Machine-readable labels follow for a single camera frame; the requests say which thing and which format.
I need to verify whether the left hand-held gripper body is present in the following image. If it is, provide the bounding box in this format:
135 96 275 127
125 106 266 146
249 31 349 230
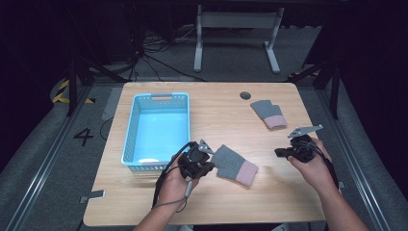
177 139 215 180

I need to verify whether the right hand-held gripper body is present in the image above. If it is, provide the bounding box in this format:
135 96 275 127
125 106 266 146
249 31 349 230
287 124 324 164

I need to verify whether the light blue plastic basket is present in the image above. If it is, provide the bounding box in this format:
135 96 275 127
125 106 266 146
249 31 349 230
120 91 192 172

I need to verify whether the person's right hand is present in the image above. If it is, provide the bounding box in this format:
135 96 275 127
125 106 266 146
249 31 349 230
286 137 333 194

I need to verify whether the person's left hand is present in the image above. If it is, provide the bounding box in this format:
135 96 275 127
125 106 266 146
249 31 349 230
158 156 200 208

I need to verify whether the black metal stand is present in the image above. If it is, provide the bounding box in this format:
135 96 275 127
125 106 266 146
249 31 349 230
64 52 130 117
286 56 342 120

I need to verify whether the grey floor tape strip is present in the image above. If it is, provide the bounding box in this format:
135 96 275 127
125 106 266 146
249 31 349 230
101 87 123 122

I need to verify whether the yellow and black floor tape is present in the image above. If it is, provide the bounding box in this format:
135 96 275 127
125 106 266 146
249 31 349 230
51 79 96 105

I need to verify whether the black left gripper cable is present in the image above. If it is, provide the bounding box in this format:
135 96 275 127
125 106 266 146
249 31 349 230
151 141 196 209

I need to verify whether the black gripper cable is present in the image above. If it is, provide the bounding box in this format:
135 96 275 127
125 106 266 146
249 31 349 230
306 140 341 191
151 141 196 209

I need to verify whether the grey wrist strap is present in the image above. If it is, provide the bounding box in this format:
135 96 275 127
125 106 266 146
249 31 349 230
151 180 194 214

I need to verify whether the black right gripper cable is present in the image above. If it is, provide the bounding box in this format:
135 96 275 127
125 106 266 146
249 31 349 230
306 140 341 191

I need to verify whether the thin black cable loop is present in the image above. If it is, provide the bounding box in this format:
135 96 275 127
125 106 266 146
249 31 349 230
99 116 115 141

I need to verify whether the small grey metal bracket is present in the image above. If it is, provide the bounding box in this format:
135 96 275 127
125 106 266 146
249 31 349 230
78 189 107 205

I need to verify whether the bundle of black floor cables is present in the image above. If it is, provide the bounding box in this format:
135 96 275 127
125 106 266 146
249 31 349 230
127 24 207 83

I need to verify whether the white metal desk frame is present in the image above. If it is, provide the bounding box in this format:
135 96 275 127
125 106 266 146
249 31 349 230
192 4 286 74

